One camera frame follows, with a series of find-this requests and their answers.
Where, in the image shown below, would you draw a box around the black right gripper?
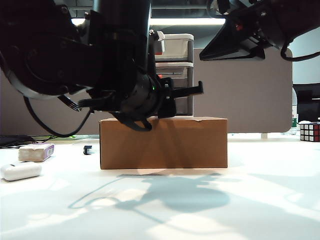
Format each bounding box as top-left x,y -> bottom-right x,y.
199,0 -> 301,62

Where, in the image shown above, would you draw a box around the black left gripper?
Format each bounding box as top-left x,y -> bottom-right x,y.
77,74 -> 205,132

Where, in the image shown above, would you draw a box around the white earphone case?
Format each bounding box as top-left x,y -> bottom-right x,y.
0,161 -> 43,182

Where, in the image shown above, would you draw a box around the smoky drawer with slotted back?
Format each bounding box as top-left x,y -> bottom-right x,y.
155,66 -> 194,89

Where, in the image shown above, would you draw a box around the grey-brown desk partition panel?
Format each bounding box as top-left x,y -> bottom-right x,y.
0,47 -> 294,137

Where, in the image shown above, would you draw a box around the brown cardboard box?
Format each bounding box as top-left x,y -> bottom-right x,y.
99,116 -> 229,171

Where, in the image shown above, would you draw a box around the long ceiling light strip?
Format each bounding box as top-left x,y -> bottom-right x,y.
71,17 -> 227,26

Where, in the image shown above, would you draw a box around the black office chair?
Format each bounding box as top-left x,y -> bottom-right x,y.
292,83 -> 320,124

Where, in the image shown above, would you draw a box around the clear bottle with green label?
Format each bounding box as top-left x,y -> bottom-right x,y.
290,104 -> 299,131

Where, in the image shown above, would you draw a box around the black Rubik's cube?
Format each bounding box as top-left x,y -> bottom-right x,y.
299,121 -> 320,144

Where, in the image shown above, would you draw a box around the white block with purple label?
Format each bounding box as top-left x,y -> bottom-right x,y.
18,143 -> 56,163

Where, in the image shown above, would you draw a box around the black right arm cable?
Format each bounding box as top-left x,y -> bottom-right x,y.
279,39 -> 320,62

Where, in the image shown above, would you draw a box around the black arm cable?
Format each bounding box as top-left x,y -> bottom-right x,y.
23,96 -> 95,138
279,39 -> 320,62

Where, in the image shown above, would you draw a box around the smoky drawer with protruding red handle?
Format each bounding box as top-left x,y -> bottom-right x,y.
154,39 -> 194,61

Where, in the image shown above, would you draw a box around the white plastic drawer cabinet frame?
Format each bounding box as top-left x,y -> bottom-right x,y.
154,33 -> 195,118

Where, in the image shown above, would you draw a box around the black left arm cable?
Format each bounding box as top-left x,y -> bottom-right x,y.
23,96 -> 95,138

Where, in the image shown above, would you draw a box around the black desk cables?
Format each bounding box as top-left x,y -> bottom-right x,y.
0,134 -> 38,150

